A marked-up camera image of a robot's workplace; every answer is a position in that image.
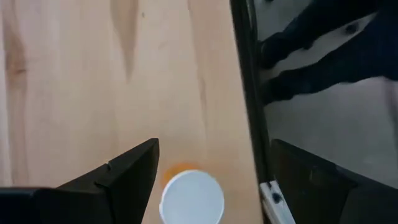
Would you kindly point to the large orange pill bottle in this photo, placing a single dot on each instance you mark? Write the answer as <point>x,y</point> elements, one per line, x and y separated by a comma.
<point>191,196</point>

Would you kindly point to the black chair base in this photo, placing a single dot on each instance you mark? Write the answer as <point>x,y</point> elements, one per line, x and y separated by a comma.
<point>357,62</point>

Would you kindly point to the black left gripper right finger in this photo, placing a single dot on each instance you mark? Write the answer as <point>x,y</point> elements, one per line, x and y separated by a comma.
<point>335,202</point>

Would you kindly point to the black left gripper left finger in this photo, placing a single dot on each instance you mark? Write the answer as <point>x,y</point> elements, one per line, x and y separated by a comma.
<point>93,202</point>

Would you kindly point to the silver metal bracket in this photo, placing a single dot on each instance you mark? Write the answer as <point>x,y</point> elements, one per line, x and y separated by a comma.
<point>273,202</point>

